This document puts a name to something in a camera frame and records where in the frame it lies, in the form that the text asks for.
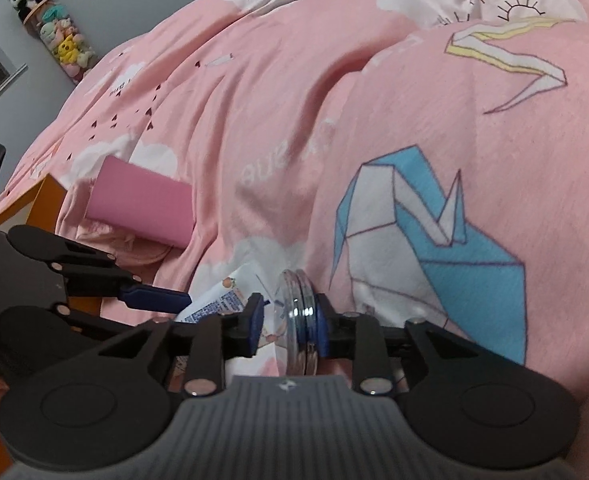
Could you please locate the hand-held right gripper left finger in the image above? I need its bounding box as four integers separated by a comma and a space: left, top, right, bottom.
99, 292, 266, 397

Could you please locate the orange-rimmed white cardboard box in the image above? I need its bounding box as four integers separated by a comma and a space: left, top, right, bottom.
0, 174, 125, 480

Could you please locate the clear column of plush toys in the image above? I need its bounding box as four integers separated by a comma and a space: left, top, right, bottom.
24, 2, 100, 86

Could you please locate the white lotion tube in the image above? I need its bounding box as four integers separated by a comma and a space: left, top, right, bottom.
173, 264, 270, 328

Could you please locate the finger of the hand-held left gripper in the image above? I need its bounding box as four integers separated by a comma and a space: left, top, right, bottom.
7, 225, 192, 312
0, 304, 142, 377

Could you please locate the pink cloth pouch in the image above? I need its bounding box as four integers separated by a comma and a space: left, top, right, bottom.
57, 180, 175, 267

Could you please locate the clear round compact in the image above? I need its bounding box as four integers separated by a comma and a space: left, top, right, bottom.
280, 269, 321, 377

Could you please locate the pink card wallet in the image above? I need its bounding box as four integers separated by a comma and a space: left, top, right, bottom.
84, 156, 194, 251

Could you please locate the pink printed duvet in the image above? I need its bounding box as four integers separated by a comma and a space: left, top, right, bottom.
0, 0, 589, 480

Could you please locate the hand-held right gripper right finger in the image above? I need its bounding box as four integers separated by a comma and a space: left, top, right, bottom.
315, 292, 485, 397

